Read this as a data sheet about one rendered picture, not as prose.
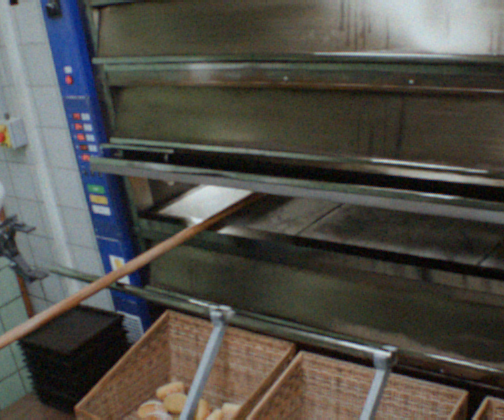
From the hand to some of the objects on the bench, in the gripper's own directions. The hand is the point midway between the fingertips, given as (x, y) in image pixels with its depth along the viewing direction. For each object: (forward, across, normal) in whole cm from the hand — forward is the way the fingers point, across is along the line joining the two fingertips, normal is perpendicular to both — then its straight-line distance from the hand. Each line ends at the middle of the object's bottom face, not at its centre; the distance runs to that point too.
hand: (36, 253), depth 221 cm
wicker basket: (+8, +76, -31) cm, 82 cm away
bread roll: (-4, +75, -35) cm, 83 cm away
